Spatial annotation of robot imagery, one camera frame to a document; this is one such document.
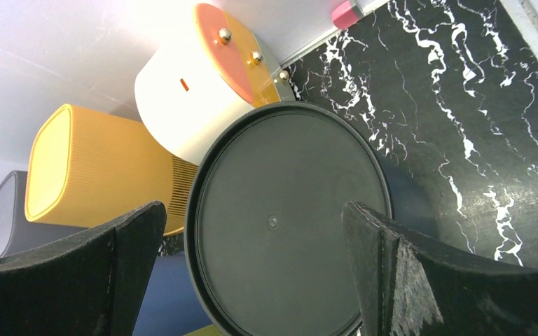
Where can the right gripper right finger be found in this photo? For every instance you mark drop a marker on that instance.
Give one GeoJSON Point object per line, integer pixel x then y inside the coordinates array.
{"type": "Point", "coordinates": [408, 283]}

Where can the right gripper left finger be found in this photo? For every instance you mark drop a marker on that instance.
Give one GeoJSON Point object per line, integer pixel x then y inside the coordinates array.
{"type": "Point", "coordinates": [89, 283]}

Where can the blue plastic bin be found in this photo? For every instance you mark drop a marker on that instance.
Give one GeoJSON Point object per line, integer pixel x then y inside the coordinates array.
{"type": "Point", "coordinates": [170, 305]}

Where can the grey mesh waste basket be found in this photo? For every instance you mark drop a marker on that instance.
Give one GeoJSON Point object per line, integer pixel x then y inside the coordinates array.
{"type": "Point", "coordinates": [17, 234]}

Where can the orange mesh waste basket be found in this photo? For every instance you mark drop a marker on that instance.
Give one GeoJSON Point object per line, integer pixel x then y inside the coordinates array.
{"type": "Point", "coordinates": [87, 167]}

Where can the dark navy bin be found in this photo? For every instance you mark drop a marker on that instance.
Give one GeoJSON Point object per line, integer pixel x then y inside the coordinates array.
{"type": "Point", "coordinates": [263, 236]}

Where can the olive green mesh basket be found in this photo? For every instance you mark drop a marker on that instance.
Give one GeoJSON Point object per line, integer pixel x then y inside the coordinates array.
{"type": "Point", "coordinates": [209, 330]}

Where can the white curved plastic object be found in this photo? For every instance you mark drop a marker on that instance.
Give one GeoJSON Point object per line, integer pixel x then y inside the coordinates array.
{"type": "Point", "coordinates": [210, 71]}

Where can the small red block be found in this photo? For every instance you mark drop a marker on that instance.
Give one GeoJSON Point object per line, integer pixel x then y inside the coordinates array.
{"type": "Point", "coordinates": [346, 14]}

